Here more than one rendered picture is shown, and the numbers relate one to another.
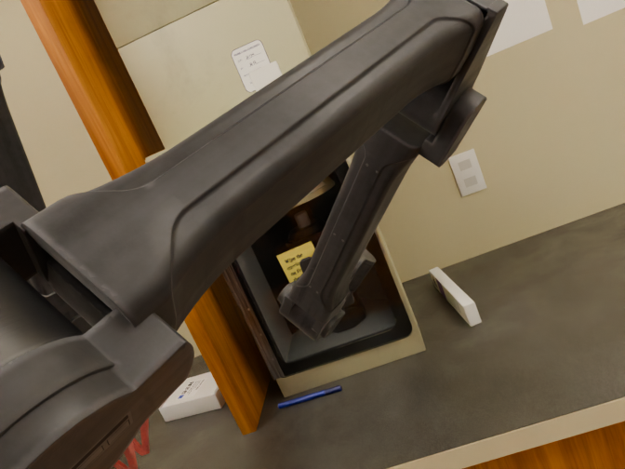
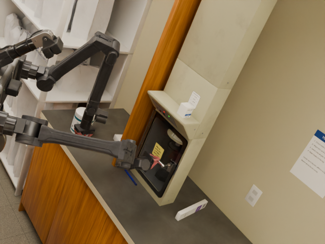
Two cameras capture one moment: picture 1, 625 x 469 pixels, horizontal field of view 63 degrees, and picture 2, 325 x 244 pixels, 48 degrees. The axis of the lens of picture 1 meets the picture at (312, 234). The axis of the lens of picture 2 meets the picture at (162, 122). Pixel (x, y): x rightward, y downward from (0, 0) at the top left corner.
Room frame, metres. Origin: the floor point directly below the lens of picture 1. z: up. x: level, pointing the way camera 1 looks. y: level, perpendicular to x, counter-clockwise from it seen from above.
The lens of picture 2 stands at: (-0.57, -0.84, 2.24)
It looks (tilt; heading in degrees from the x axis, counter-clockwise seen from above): 26 degrees down; 31
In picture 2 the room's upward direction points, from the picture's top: 24 degrees clockwise
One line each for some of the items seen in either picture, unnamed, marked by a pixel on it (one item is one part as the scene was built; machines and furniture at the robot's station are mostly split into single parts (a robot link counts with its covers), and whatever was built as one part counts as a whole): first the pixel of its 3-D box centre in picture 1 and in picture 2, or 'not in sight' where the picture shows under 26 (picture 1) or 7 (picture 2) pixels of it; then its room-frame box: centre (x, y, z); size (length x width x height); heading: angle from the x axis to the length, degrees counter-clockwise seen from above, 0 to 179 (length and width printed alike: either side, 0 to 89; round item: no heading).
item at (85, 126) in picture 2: not in sight; (85, 124); (0.71, 0.38, 1.21); 0.10 x 0.07 x 0.07; 170
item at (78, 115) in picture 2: not in sight; (82, 121); (0.95, 0.64, 1.02); 0.13 x 0.13 x 0.15
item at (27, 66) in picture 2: not in sight; (28, 70); (0.42, 0.56, 1.45); 0.09 x 0.08 x 0.12; 50
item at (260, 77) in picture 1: (270, 85); (185, 110); (0.92, -0.03, 1.54); 0.05 x 0.05 x 0.06; 86
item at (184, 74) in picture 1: (287, 196); (183, 133); (1.11, 0.02, 1.33); 0.32 x 0.25 x 0.77; 81
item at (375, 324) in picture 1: (307, 272); (157, 154); (0.98, 0.04, 1.19); 0.30 x 0.01 x 0.40; 79
